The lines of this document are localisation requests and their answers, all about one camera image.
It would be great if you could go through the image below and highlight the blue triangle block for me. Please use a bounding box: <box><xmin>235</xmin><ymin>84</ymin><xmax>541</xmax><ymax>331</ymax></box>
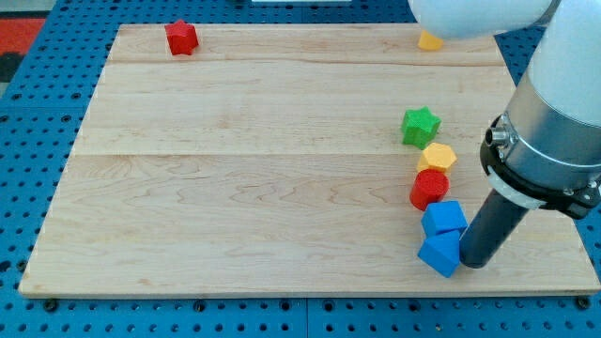
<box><xmin>418</xmin><ymin>230</ymin><xmax>460</xmax><ymax>278</ymax></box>

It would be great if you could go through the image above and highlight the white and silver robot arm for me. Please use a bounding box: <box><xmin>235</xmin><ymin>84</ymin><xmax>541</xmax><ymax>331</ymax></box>
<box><xmin>409</xmin><ymin>0</ymin><xmax>600</xmax><ymax>219</ymax></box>

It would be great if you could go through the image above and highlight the blue cube block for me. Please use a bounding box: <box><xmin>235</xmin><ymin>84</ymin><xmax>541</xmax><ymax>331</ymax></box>
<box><xmin>421</xmin><ymin>201</ymin><xmax>468</xmax><ymax>237</ymax></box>

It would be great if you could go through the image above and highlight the wooden board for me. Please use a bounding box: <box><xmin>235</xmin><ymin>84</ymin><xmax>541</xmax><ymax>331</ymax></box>
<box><xmin>19</xmin><ymin>24</ymin><xmax>600</xmax><ymax>299</ymax></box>

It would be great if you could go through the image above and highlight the green star block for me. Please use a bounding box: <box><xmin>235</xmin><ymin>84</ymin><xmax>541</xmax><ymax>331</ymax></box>
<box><xmin>401</xmin><ymin>106</ymin><xmax>441</xmax><ymax>149</ymax></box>

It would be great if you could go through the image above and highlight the red cylinder block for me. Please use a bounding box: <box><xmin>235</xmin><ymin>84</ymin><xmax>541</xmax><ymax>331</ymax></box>
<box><xmin>409</xmin><ymin>169</ymin><xmax>450</xmax><ymax>211</ymax></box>

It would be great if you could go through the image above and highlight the yellow hexagon block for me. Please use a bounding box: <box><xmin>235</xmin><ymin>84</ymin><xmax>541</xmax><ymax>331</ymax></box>
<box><xmin>416</xmin><ymin>143</ymin><xmax>457</xmax><ymax>175</ymax></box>

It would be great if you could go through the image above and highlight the red star block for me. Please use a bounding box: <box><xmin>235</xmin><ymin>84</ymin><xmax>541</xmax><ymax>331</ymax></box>
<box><xmin>164</xmin><ymin>19</ymin><xmax>199</xmax><ymax>55</ymax></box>

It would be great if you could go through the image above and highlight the yellow block at top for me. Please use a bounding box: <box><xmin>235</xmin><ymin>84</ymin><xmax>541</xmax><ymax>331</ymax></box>
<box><xmin>418</xmin><ymin>30</ymin><xmax>444</xmax><ymax>51</ymax></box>

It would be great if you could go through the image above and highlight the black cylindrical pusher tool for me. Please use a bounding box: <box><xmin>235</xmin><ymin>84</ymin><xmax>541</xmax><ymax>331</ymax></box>
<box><xmin>459</xmin><ymin>190</ymin><xmax>529</xmax><ymax>269</ymax></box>

